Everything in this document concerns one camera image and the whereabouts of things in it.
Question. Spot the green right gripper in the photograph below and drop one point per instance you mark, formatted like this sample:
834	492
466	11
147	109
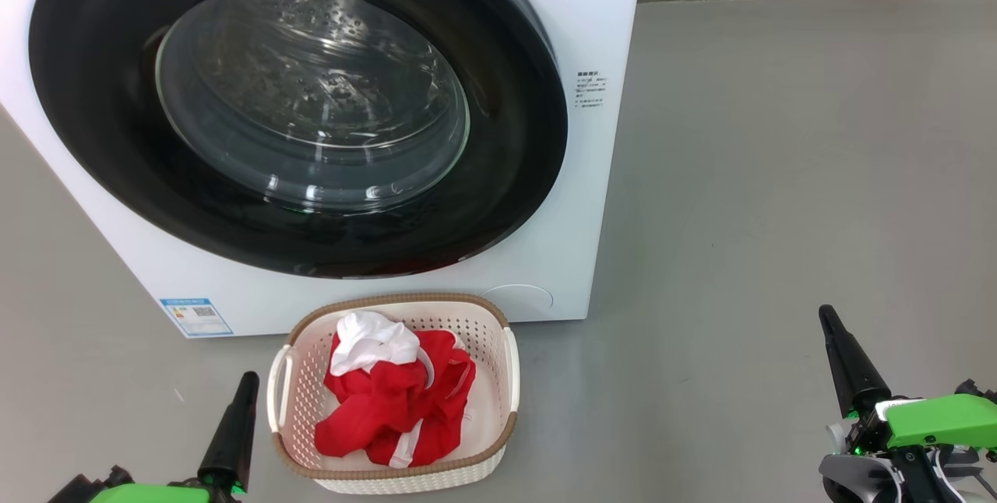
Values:
935	421

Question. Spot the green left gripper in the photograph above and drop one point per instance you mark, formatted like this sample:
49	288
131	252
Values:
148	494

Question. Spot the red and white garment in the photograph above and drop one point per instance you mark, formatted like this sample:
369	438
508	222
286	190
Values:
382	402

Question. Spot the grey washer door with glass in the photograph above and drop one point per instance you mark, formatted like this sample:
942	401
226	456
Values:
506	199

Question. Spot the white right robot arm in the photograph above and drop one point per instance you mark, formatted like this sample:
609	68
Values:
857	480

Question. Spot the cream perforated laundry basket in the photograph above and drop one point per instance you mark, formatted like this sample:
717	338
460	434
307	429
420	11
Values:
300	402

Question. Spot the white front-load washing machine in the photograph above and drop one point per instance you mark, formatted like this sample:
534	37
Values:
600	215

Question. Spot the blue energy label sticker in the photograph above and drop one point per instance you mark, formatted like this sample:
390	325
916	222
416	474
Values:
196	316

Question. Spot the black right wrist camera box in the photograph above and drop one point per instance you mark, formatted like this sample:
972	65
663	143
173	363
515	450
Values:
977	390

